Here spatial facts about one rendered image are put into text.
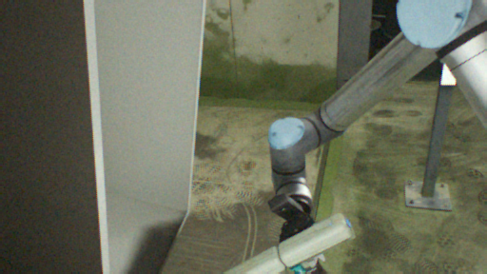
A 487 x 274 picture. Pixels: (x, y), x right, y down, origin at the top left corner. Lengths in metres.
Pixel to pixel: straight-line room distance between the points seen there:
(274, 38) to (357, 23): 0.50
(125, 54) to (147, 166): 0.38
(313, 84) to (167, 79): 1.78
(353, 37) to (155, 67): 1.73
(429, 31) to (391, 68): 0.28
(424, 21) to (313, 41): 2.17
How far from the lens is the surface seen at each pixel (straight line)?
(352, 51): 2.89
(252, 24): 2.92
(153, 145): 1.46
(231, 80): 3.10
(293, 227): 1.07
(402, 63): 0.99
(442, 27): 0.72
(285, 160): 1.16
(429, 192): 2.37
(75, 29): 0.65
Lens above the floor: 1.47
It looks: 32 degrees down
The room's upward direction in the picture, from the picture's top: 6 degrees counter-clockwise
